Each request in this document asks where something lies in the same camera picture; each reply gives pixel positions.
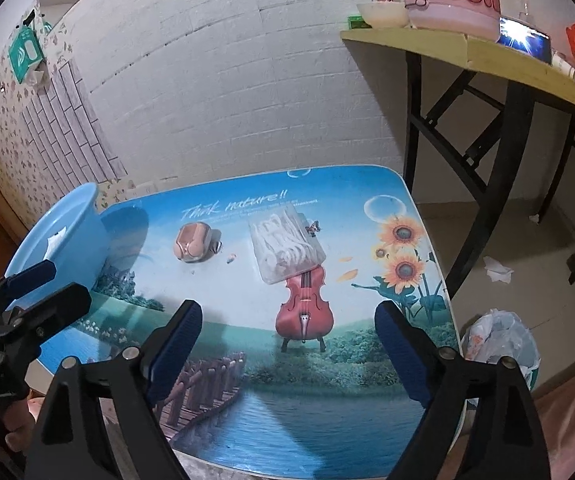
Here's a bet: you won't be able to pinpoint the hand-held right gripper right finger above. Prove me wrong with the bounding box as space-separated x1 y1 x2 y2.
374 300 553 480

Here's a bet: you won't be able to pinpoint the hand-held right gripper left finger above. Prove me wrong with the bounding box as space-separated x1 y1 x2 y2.
24 299 203 480

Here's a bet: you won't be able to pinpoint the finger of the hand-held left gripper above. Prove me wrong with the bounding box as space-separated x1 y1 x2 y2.
2 282 92 356
0 259 59 321

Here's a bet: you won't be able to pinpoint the long white sachet packet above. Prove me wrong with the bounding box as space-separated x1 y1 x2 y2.
45 227 68 261

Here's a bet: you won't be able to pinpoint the light blue plastic basin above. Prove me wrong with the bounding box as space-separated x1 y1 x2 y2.
5 182 113 311

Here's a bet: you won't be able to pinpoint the pink earbud case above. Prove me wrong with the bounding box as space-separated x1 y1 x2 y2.
175 222 223 264

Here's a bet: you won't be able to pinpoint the clear box of floss picks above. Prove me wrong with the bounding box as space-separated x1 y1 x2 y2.
248 208 327 285

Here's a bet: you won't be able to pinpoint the person's left hand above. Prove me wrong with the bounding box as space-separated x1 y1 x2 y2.
5 395 39 453

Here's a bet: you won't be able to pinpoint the trash bin with bag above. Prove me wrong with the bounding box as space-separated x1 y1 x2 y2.
460 308 541 391

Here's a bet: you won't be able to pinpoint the landscape printed low table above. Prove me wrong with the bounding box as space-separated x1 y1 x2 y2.
38 165 465 480

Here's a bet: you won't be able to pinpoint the crumpled white paper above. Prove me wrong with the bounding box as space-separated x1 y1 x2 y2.
482 256 515 283

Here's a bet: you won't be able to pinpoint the wooden folding table black legs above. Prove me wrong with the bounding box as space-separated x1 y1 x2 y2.
340 27 575 301

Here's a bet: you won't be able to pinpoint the lit phone screen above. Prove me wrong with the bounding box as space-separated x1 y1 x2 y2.
497 16 553 65

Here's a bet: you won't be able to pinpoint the white bowl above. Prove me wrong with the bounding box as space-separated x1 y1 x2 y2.
356 1 411 29

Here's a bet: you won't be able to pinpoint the pink bear cooking pot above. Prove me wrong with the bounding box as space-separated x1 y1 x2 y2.
398 0 502 43

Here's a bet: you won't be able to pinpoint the green wall tissue holder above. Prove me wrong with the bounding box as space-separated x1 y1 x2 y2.
8 27 48 86

